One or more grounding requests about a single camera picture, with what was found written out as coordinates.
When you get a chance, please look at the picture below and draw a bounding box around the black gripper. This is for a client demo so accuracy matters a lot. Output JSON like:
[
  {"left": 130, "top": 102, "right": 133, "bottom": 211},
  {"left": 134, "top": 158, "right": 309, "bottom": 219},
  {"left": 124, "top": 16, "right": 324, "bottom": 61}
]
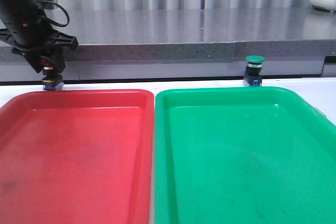
[{"left": 1, "top": 26, "right": 78, "bottom": 74}]

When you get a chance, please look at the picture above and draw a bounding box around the red mushroom push button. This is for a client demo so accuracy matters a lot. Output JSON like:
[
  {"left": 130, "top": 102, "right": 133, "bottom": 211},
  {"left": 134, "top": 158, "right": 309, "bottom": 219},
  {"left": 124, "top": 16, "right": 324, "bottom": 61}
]
[{"left": 40, "top": 60, "right": 64, "bottom": 91}]

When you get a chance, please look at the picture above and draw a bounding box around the green mushroom push button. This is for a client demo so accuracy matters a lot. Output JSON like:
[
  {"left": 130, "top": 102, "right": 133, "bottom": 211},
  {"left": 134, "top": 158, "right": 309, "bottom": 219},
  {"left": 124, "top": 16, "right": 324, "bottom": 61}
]
[{"left": 243, "top": 55, "right": 265, "bottom": 87}]

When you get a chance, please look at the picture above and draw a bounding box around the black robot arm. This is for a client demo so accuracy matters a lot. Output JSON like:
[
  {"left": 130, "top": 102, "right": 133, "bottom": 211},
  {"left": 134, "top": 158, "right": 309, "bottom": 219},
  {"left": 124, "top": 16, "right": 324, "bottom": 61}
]
[{"left": 1, "top": 0, "right": 78, "bottom": 76}]

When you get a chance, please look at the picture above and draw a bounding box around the grey stone counter ledge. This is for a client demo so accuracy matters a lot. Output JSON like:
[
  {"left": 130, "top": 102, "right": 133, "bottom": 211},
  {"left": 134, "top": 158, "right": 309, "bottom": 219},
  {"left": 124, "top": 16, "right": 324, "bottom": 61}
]
[{"left": 0, "top": 8, "right": 336, "bottom": 82}]

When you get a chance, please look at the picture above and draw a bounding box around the red plastic tray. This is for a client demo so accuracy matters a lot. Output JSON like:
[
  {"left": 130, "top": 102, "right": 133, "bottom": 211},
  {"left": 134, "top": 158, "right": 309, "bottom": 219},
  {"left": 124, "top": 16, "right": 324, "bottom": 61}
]
[{"left": 1, "top": 90, "right": 154, "bottom": 223}]

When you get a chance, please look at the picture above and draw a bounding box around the green plastic tray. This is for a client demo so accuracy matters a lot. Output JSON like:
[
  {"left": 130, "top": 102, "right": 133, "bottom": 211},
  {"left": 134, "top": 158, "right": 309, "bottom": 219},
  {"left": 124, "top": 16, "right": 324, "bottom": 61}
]
[{"left": 154, "top": 87, "right": 335, "bottom": 223}]

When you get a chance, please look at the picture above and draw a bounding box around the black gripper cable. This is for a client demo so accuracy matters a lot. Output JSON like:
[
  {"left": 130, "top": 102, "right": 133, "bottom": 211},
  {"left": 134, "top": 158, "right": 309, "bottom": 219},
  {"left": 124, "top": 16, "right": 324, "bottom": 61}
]
[{"left": 39, "top": 0, "right": 71, "bottom": 28}]

